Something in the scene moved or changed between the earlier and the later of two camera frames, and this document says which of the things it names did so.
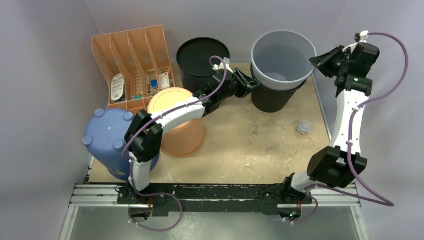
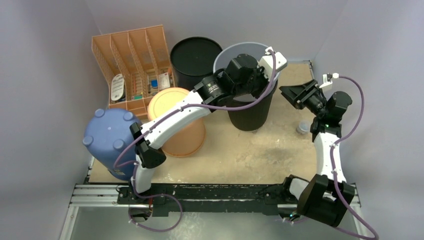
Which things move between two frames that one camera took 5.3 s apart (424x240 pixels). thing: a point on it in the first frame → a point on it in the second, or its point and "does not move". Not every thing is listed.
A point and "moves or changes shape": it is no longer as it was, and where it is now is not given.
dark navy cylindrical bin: x=193 y=56 moves or changes shape
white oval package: x=117 y=86 does not move
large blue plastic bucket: x=104 y=132 does not move
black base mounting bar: x=222 y=198 does not move
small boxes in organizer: x=146 y=84 does not move
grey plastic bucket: x=280 y=60 → x=256 y=50
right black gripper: x=332 y=60 → x=301 y=96
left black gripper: x=246 y=85 → x=260 y=71
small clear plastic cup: x=304 y=127 does not move
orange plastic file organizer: x=133 y=65 does not move
